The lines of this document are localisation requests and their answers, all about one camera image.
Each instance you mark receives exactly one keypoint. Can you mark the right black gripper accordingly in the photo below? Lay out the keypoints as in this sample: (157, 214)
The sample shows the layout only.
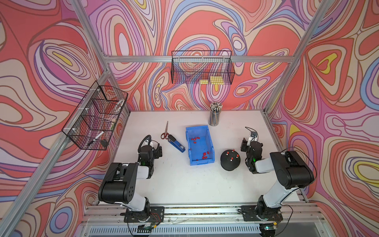
(244, 144)

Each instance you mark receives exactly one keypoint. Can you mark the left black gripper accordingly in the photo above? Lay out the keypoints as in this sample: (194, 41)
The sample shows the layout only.
(155, 152)

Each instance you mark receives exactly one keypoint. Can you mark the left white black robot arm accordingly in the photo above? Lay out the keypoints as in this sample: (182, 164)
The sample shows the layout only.
(119, 187)

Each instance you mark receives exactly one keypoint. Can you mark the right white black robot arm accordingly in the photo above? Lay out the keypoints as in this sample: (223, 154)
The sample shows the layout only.
(292, 173)

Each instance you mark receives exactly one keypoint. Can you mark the black round screw base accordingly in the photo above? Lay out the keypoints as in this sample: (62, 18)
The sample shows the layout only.
(225, 160)

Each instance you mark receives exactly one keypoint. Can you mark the blue plastic parts bin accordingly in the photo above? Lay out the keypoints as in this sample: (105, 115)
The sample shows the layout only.
(200, 146)

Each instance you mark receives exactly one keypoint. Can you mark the mesh pencil cup with pencils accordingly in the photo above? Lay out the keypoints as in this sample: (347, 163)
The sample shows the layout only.
(215, 110)

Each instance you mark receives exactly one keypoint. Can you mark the white marker pen in basket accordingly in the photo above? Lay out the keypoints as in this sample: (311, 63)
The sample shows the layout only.
(94, 139)

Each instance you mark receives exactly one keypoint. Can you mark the yellow sticky note pad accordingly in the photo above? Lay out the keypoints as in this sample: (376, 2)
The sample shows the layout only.
(216, 80)

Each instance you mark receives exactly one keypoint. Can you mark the red handled scissors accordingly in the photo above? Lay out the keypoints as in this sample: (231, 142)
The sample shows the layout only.
(165, 134)

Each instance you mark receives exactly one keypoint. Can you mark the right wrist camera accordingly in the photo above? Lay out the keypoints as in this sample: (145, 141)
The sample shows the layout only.
(253, 136)

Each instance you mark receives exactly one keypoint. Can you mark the black wire basket left wall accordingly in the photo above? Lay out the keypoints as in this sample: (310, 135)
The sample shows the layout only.
(98, 111)

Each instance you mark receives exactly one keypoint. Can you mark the black wire basket wall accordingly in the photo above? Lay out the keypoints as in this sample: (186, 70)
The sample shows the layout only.
(98, 111)
(197, 66)

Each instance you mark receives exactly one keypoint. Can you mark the black wire basket back wall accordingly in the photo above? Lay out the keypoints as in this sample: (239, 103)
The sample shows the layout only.
(197, 66)

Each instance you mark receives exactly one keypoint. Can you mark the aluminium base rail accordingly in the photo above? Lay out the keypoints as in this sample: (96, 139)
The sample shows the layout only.
(297, 219)

